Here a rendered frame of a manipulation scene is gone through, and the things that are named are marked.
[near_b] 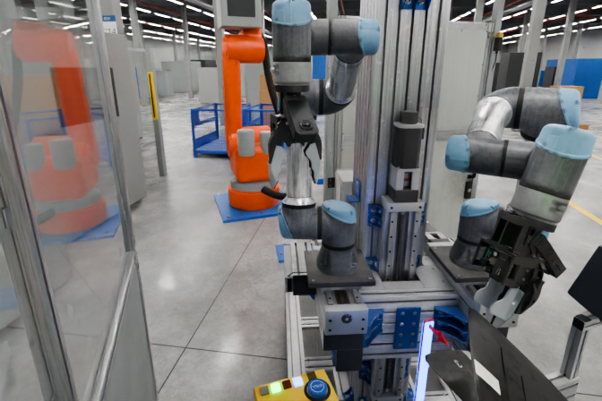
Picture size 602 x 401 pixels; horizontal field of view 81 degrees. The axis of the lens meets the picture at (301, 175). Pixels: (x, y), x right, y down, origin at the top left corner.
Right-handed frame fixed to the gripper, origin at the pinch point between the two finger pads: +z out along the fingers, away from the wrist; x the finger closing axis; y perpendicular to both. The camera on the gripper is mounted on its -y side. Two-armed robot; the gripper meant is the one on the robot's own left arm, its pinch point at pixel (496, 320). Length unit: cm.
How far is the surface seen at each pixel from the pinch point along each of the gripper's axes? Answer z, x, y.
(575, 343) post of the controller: 13, -15, -54
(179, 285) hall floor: 139, -234, 29
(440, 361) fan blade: 9.5, -0.9, 8.1
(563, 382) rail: 26, -14, -55
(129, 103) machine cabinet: 26, -448, 119
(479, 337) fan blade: -7.5, 15.7, 24.2
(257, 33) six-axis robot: -96, -392, -3
